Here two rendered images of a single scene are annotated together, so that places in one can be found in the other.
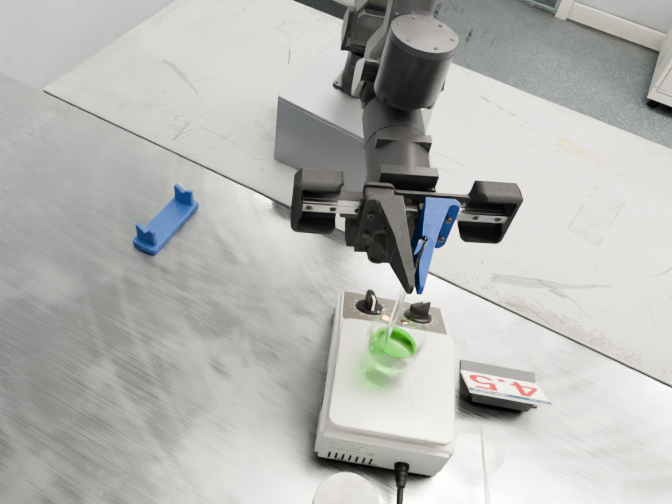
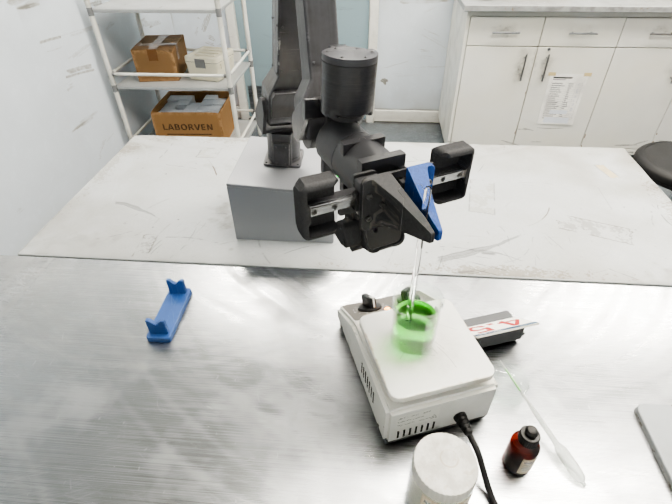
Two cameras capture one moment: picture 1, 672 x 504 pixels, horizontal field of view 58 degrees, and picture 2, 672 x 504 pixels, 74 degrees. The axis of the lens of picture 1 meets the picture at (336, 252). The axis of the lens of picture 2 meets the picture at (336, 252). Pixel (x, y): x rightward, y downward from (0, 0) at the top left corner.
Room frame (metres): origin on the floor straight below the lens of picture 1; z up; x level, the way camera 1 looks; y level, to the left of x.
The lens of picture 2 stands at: (0.00, 0.09, 1.39)
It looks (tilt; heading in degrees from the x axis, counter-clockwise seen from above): 39 degrees down; 347
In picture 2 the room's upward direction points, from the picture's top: 1 degrees counter-clockwise
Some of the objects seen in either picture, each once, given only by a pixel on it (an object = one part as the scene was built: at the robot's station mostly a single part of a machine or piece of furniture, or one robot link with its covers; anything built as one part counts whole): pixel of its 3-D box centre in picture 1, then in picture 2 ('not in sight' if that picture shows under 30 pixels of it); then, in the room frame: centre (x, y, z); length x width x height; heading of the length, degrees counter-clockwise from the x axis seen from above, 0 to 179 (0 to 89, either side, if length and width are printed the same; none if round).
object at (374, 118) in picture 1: (392, 125); (342, 144); (0.46, -0.03, 1.16); 0.07 x 0.06 x 0.09; 11
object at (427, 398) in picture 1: (394, 378); (423, 345); (0.30, -0.08, 0.98); 0.12 x 0.12 x 0.01; 2
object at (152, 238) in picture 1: (166, 216); (168, 307); (0.50, 0.22, 0.92); 0.10 x 0.03 x 0.04; 163
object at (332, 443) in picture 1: (387, 375); (410, 352); (0.32, -0.08, 0.94); 0.22 x 0.13 x 0.08; 2
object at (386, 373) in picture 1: (388, 351); (413, 320); (0.30, -0.07, 1.02); 0.06 x 0.05 x 0.08; 112
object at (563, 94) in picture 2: not in sight; (562, 99); (2.22, -1.79, 0.40); 0.24 x 0.01 x 0.30; 72
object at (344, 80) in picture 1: (365, 65); (283, 143); (0.73, 0.01, 1.04); 0.07 x 0.07 x 0.06; 74
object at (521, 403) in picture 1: (503, 382); (493, 323); (0.36, -0.22, 0.92); 0.09 x 0.06 x 0.04; 91
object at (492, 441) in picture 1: (476, 451); (504, 382); (0.27, -0.19, 0.91); 0.06 x 0.06 x 0.02
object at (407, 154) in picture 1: (400, 182); (373, 175); (0.39, -0.04, 1.16); 0.19 x 0.08 x 0.06; 101
